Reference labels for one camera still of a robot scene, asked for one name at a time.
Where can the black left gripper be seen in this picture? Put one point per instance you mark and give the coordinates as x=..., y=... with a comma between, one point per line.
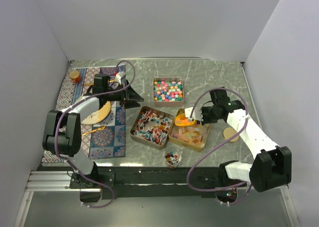
x=132, y=95

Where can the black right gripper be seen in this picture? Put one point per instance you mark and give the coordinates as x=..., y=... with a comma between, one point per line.
x=205, y=121

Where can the yellow plastic scoop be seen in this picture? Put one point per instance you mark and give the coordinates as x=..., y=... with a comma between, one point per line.
x=182, y=120

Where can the gold tin of lollipops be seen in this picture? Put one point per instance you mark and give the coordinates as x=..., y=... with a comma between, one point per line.
x=152, y=127

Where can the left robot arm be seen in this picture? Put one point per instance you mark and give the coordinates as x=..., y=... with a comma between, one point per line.
x=62, y=134

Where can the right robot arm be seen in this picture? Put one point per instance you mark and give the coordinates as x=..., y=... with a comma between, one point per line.
x=272, y=165

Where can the yellow tin of popsicle candies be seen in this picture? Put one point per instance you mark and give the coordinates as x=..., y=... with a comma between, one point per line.
x=193, y=137

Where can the pink tin of star candies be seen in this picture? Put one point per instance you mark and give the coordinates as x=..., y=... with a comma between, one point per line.
x=168, y=92

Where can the round wooden jar lid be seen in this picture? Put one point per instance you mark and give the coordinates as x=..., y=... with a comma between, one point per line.
x=229, y=132

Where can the gold knife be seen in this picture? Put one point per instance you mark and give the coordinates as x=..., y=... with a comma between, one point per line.
x=89, y=84

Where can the yellow round plate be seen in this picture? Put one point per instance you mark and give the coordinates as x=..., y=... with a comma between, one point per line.
x=99, y=115

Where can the gold fork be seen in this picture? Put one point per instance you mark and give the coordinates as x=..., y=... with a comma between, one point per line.
x=94, y=130

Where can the patterned mandala placemat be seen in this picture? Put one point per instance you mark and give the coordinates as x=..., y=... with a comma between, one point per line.
x=107, y=143

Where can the clear glass jar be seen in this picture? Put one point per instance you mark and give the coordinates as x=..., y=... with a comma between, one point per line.
x=172, y=158

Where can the orange cup with lid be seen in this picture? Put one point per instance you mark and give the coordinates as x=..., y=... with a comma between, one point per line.
x=75, y=76

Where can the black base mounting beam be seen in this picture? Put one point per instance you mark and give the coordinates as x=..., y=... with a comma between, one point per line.
x=137, y=182

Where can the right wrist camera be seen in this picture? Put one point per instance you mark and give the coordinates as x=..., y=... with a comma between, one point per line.
x=194, y=113

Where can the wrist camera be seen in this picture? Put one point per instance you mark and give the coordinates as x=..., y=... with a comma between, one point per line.
x=120, y=78
x=194, y=113

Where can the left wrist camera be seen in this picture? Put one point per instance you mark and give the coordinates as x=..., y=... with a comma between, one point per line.
x=120, y=78

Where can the aluminium rail frame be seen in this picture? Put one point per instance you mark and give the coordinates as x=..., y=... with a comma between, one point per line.
x=55, y=204

